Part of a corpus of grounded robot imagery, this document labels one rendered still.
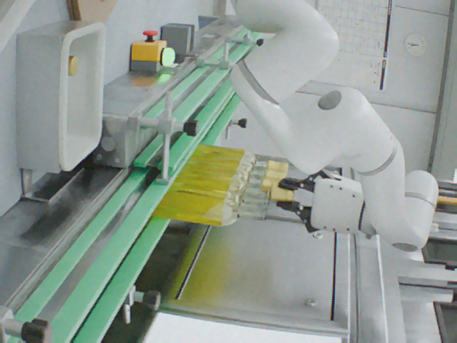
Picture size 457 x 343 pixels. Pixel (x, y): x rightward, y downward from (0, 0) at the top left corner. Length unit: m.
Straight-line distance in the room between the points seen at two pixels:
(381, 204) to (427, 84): 6.29
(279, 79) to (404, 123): 6.45
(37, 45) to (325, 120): 0.44
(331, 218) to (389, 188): 0.23
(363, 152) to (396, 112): 6.36
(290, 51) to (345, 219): 0.40
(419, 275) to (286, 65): 0.63
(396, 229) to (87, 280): 0.49
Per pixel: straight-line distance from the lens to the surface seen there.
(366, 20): 7.03
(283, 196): 1.18
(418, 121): 7.32
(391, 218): 0.98
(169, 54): 1.50
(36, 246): 0.87
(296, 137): 0.87
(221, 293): 1.13
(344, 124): 0.86
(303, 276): 1.21
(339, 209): 1.15
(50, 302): 0.78
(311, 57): 0.88
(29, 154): 0.98
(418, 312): 1.24
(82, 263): 0.87
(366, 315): 1.12
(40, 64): 0.94
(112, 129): 1.12
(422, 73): 7.20
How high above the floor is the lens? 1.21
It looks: 6 degrees down
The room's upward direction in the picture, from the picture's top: 97 degrees clockwise
